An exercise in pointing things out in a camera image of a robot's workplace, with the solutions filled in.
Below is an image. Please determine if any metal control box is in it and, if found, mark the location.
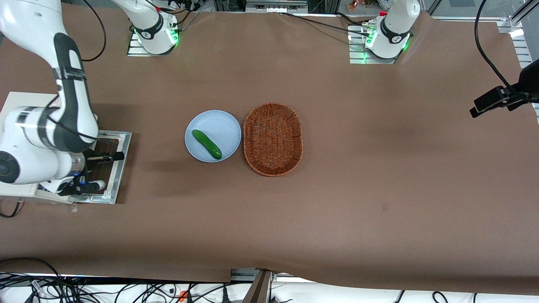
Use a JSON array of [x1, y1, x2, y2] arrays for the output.
[[245, 0, 309, 13]]

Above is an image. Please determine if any brown table cover sheet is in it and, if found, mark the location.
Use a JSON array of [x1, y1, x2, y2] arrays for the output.
[[0, 0, 539, 295]]

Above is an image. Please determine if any black camera cable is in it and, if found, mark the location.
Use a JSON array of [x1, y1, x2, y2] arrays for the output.
[[475, 0, 516, 91]]

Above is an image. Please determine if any light blue plate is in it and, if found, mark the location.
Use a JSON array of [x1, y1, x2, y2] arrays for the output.
[[184, 110, 242, 163]]

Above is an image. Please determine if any oven door with glass window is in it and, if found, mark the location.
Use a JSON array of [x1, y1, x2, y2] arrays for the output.
[[79, 130, 132, 205]]

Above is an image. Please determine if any aluminium strut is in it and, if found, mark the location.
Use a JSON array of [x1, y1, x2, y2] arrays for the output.
[[242, 270, 272, 303]]

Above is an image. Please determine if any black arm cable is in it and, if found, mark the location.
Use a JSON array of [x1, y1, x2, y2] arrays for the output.
[[44, 0, 107, 146]]

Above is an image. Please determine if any brown wicker basket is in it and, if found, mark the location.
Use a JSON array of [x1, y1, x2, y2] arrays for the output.
[[243, 103, 304, 177]]

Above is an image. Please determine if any green cucumber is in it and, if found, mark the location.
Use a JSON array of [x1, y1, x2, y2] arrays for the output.
[[192, 129, 223, 160]]

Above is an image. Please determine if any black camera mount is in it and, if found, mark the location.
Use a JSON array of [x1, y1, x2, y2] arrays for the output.
[[505, 58, 539, 112]]

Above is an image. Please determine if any black cable bundle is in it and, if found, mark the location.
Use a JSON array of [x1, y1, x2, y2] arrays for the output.
[[152, 0, 203, 32]]

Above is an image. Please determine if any black cable tangle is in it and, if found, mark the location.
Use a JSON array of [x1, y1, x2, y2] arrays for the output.
[[0, 257, 236, 303]]

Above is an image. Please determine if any aluminium frame rail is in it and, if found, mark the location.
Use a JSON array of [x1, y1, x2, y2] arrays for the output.
[[497, 0, 539, 34]]

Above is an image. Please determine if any black base cable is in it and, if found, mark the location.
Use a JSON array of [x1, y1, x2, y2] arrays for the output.
[[276, 12, 373, 36]]

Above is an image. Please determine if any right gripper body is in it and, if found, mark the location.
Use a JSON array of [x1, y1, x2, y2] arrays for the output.
[[83, 151, 98, 181]]

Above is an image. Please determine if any aluminium arm base plate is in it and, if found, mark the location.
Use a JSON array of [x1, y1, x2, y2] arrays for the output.
[[349, 25, 407, 64], [127, 32, 178, 56]]

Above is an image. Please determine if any black oven power cord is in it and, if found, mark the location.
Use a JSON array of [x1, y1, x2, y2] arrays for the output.
[[0, 200, 25, 218]]

